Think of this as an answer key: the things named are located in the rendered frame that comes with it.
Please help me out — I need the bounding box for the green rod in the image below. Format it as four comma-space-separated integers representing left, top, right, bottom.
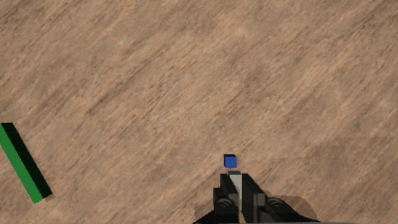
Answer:
0, 122, 52, 204

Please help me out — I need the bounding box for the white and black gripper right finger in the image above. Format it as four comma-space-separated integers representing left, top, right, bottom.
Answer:
241, 173, 320, 223

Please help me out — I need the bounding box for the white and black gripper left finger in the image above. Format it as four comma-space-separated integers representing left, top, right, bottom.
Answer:
192, 173, 240, 224

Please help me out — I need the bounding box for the grey rod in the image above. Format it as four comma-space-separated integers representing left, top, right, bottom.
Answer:
228, 171, 242, 211

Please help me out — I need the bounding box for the small blue cube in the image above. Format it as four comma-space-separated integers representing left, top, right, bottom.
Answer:
224, 154, 236, 168

